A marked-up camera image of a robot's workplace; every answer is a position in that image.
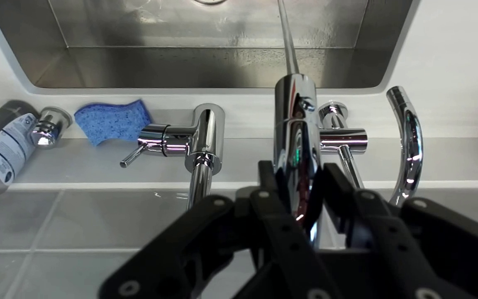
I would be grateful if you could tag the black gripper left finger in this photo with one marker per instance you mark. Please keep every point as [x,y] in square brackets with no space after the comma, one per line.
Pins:
[190,253]

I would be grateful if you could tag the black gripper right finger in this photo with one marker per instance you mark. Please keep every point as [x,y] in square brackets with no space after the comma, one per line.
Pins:
[421,250]

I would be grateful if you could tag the chrome gooseneck tap faucet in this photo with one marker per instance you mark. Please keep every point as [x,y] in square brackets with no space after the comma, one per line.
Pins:
[296,152]

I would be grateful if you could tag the small chrome side tap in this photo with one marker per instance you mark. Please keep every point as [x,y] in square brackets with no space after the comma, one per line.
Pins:
[346,142]

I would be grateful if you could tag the chrome curved spout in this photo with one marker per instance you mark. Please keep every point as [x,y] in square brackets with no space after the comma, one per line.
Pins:
[411,142]

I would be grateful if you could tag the blue sponge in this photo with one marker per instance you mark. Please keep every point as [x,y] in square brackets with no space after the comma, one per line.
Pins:
[106,122]

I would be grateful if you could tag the chrome soap dispenser knob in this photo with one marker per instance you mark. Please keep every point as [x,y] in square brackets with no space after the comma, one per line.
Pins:
[51,127]

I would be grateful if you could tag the green cap plastic bottle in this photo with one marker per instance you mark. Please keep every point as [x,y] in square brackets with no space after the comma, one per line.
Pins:
[18,145]

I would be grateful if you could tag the stainless steel sink basin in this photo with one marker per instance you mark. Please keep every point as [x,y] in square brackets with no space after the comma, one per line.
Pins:
[203,44]

